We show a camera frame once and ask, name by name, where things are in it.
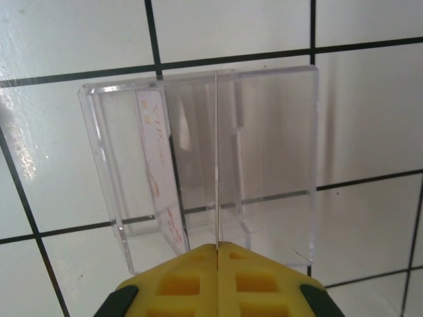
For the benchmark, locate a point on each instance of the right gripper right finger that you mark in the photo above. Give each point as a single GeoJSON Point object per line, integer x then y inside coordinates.
{"type": "Point", "coordinates": [264, 290]}

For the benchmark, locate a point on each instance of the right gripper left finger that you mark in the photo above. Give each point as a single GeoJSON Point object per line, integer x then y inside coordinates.
{"type": "Point", "coordinates": [178, 290]}

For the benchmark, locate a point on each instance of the white plastic card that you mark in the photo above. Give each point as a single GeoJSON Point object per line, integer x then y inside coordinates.
{"type": "Point", "coordinates": [216, 165]}

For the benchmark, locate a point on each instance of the clear acrylic card stand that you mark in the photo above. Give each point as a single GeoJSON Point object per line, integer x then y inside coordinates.
{"type": "Point", "coordinates": [281, 148]}

